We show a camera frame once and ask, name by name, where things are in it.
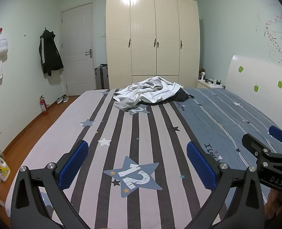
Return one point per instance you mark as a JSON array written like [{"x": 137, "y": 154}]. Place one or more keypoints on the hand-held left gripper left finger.
[{"x": 74, "y": 164}]

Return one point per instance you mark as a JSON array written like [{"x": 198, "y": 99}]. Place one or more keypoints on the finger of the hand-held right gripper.
[
  {"x": 253, "y": 142},
  {"x": 278, "y": 134}
]

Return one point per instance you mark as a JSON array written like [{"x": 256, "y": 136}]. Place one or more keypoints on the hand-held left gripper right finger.
[{"x": 201, "y": 165}]

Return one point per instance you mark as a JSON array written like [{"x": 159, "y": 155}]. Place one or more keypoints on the white sports jacket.
[{"x": 150, "y": 90}]

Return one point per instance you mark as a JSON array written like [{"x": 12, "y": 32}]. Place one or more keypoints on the person's right hand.
[{"x": 273, "y": 201}]

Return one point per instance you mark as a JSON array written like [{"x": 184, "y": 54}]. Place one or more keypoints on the green apple sticker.
[
  {"x": 256, "y": 88},
  {"x": 280, "y": 84},
  {"x": 241, "y": 69}
]

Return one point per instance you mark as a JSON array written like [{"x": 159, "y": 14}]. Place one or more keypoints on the bed with striped star sheet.
[{"x": 155, "y": 136}]

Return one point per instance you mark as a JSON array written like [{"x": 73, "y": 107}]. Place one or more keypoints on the white headboard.
[{"x": 262, "y": 76}]

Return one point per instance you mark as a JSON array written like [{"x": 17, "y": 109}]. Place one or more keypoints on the red fire extinguisher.
[{"x": 44, "y": 106}]

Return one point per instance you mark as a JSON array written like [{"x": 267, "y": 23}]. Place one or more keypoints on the grey shoe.
[
  {"x": 65, "y": 99},
  {"x": 59, "y": 100}
]

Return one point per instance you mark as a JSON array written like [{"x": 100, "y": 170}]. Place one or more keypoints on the small black device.
[{"x": 217, "y": 82}]

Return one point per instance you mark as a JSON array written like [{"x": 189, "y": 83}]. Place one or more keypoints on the white nightstand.
[{"x": 207, "y": 85}]

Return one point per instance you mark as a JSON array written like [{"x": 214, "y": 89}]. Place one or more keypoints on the black jacket with blue lining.
[{"x": 179, "y": 96}]

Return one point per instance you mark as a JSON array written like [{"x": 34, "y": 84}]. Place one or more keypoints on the small white desk fan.
[{"x": 202, "y": 74}]

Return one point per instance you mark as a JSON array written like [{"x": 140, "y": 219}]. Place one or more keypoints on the aluminium ribbed case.
[{"x": 102, "y": 76}]

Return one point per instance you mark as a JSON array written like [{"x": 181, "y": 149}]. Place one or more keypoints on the black hanging jacket white stripes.
[{"x": 48, "y": 54}]

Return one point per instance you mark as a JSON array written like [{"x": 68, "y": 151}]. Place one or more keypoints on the white door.
[{"x": 76, "y": 40}]

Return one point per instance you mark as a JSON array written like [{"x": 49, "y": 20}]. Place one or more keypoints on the cream wardrobe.
[{"x": 143, "y": 40}]

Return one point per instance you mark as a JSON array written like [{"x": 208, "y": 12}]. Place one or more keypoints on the white plastic bag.
[{"x": 0, "y": 45}]

